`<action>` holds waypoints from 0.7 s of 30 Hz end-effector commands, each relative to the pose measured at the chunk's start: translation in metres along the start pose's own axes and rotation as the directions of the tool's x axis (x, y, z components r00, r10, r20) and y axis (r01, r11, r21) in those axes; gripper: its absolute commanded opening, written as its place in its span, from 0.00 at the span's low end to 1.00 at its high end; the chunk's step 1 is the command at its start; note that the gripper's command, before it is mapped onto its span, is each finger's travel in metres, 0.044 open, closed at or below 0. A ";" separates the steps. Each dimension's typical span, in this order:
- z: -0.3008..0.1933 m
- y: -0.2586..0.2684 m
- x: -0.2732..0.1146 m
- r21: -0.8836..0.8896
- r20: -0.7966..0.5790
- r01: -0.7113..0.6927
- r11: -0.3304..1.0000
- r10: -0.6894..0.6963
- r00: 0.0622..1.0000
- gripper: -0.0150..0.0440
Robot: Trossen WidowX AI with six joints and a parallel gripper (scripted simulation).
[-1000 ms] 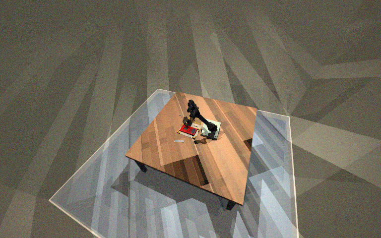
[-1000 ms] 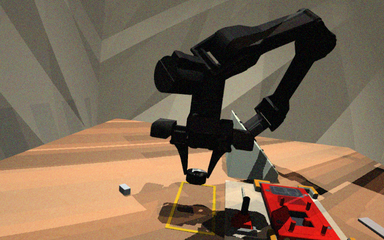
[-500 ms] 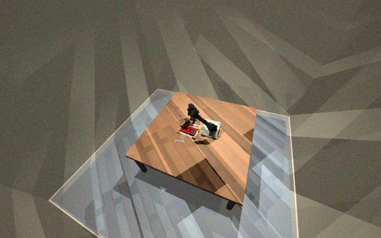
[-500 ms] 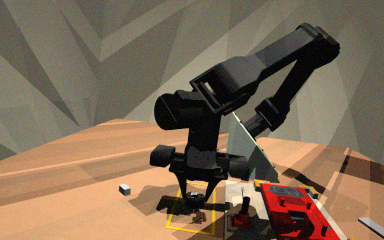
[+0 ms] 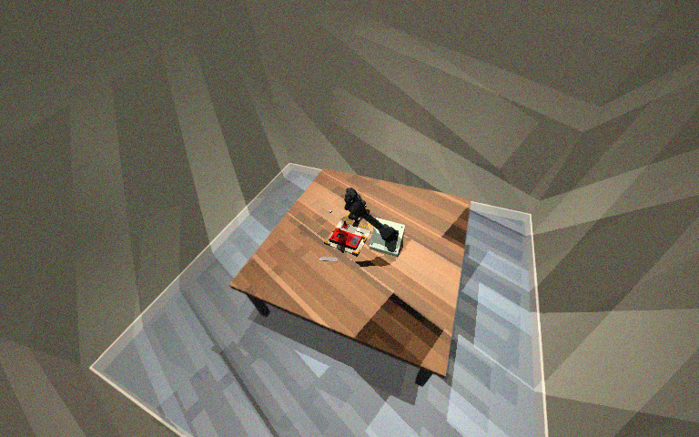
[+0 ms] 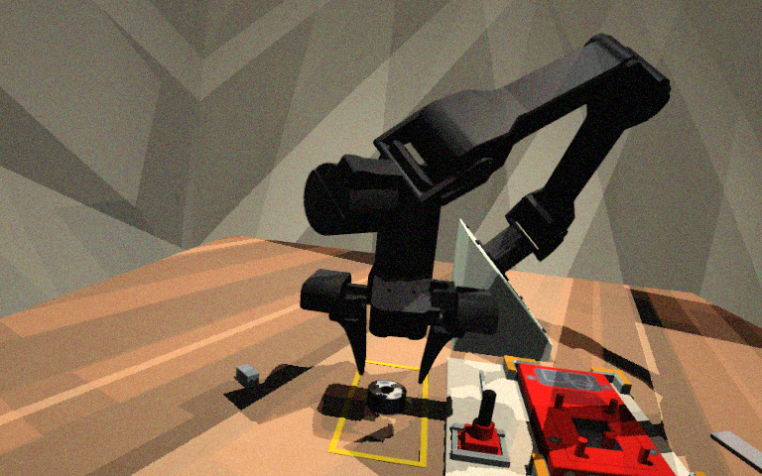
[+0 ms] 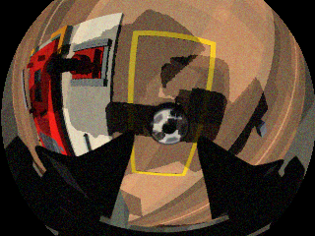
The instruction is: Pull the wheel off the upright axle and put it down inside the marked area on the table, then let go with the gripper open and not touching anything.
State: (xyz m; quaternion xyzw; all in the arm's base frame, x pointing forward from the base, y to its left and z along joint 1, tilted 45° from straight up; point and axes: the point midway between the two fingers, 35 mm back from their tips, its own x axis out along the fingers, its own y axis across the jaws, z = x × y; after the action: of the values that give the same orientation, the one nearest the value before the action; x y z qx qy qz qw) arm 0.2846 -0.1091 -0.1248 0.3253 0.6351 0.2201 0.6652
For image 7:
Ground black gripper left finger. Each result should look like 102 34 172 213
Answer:
35 130 135 219

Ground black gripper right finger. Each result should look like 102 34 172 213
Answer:
197 135 284 220

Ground yellow rectangular outline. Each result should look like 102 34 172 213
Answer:
127 30 216 177

